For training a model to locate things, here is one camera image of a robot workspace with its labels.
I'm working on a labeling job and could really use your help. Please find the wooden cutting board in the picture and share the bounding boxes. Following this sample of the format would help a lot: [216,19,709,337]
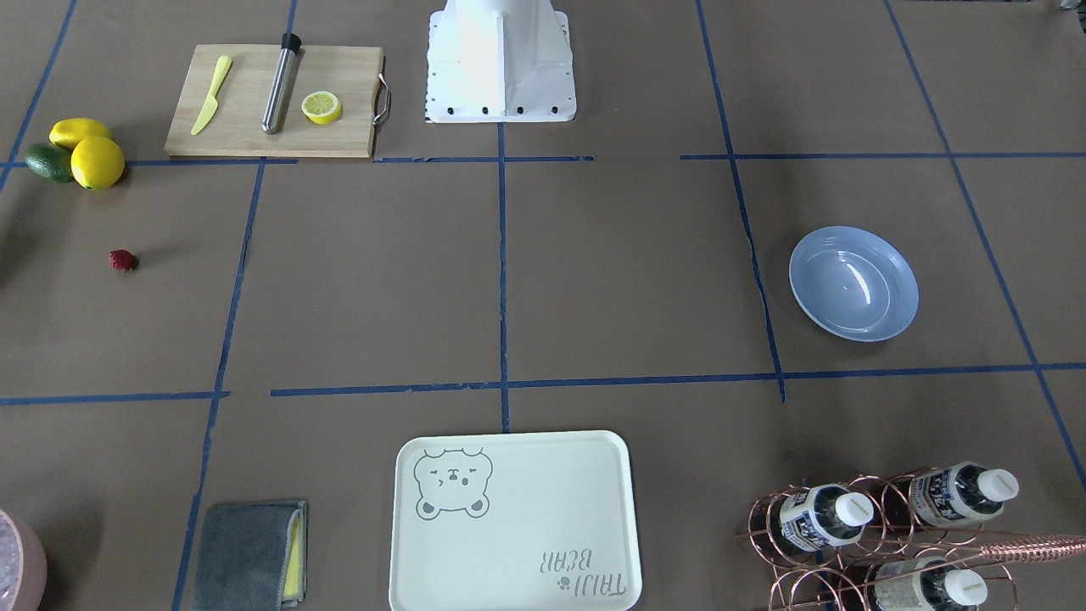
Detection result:
[165,44,384,158]

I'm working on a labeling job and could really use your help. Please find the green avocado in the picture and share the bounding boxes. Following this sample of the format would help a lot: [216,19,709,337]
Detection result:
[24,143,75,184]

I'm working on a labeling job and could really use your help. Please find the grey yellow cloth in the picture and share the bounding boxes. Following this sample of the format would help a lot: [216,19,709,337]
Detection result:
[191,499,310,610]

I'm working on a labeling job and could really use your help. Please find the yellow plastic knife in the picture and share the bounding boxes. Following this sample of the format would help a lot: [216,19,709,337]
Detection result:
[190,55,233,136]

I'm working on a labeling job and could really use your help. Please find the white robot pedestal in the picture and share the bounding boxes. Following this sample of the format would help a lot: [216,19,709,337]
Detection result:
[424,1,578,124]

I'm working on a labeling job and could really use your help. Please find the copper wire bottle rack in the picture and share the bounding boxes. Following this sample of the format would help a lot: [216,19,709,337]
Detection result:
[733,485,1083,610]

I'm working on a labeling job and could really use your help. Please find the yellow lemon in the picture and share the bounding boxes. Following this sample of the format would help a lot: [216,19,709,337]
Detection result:
[71,135,126,190]
[49,117,113,151]

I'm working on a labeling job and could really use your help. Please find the red strawberry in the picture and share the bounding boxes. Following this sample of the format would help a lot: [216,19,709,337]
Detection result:
[108,249,140,273]

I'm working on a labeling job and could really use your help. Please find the yellow lemon back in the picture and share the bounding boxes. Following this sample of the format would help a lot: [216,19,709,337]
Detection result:
[49,117,113,151]

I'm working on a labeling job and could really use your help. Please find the tea bottle white cap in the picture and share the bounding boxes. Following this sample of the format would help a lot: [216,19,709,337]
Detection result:
[778,484,876,549]
[872,557,989,611]
[908,462,1021,529]

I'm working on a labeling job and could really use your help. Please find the yellow lemon front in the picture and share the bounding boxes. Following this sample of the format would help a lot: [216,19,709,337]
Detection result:
[71,135,126,190]

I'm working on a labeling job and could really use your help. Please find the steel muddler black tip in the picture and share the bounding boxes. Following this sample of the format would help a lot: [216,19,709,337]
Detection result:
[260,31,302,135]

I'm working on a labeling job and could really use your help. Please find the cream bear tray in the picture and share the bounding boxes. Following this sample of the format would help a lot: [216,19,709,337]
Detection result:
[389,430,643,610]

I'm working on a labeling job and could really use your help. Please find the pink bowl of ice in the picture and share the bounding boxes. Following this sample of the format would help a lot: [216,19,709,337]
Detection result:
[1,510,48,610]

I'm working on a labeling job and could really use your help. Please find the lemon half slice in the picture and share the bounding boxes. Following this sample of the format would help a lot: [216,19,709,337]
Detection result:
[301,91,343,125]

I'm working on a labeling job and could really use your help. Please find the blue plate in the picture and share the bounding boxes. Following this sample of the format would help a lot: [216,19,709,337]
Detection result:
[788,226,921,343]

